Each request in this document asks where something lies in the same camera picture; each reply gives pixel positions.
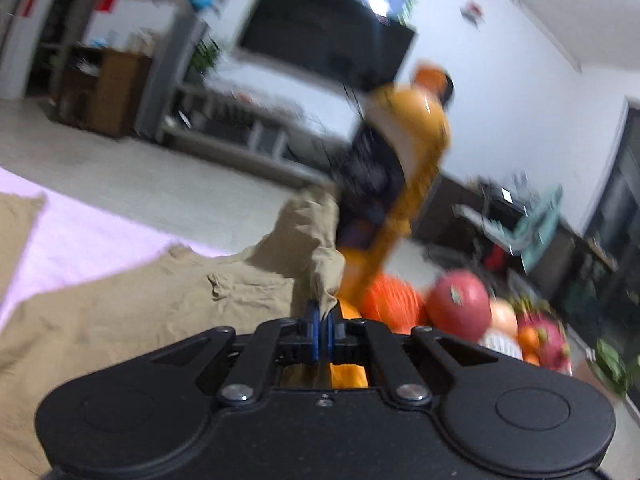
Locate khaki pants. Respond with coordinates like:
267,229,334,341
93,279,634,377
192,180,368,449
0,185,351,480

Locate metal office chair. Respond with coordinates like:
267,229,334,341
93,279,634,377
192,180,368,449
452,172,566,273

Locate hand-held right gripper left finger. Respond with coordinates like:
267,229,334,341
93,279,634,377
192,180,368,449
145,300,322,407

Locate pink table cover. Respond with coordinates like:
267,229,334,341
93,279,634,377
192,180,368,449
0,167,221,331

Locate large red apple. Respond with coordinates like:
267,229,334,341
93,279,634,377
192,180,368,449
425,270,492,343

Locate wooden cabinet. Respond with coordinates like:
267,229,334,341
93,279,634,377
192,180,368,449
57,45,153,138

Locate teal cloth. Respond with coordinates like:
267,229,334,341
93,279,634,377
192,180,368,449
510,185,564,271

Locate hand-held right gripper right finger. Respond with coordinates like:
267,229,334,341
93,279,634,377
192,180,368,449
321,302,506,407

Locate orange juice bottle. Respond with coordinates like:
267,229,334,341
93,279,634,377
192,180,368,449
330,62,456,322

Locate black television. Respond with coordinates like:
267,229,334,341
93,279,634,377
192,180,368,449
235,0,418,93

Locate orange fruit in red net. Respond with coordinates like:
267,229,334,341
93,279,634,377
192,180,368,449
360,274,431,333

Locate pale round fruit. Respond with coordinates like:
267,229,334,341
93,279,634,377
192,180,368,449
487,297,519,338

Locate small green plant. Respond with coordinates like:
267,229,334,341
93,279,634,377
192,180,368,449
592,337,632,397

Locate fruit in white foam net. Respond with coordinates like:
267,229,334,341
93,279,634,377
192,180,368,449
477,332,524,362

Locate grey television stand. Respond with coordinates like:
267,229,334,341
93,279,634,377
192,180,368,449
135,10,341,186

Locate dark sideboard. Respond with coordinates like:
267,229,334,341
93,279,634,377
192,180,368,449
415,172,621,313

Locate pink dragon fruit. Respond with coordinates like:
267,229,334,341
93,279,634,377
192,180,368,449
520,305,573,374

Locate potted green plant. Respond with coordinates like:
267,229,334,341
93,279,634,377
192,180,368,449
192,40,221,79

